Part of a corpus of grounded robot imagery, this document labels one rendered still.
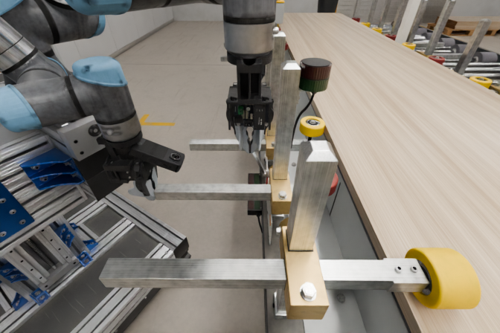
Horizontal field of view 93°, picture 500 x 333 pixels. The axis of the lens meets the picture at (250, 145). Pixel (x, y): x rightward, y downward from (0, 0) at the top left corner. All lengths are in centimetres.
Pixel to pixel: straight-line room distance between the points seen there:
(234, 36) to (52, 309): 128
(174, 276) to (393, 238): 39
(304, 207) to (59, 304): 122
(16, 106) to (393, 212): 70
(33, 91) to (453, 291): 67
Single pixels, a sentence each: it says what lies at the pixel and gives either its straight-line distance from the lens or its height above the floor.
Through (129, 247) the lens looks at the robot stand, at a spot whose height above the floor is 21.
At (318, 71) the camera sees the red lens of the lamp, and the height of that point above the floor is 116.
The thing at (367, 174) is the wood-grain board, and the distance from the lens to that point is 66.
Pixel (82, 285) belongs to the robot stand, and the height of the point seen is 21.
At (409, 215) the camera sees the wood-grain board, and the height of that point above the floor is 90.
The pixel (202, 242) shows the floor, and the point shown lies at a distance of 155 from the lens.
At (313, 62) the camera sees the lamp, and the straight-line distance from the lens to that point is 49.
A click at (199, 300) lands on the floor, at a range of 142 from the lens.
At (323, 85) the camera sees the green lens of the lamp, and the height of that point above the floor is 113.
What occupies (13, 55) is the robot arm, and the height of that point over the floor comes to 119.
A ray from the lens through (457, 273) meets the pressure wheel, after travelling 46.
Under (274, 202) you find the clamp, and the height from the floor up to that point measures 87.
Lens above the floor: 131
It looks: 37 degrees down
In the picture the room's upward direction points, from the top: straight up
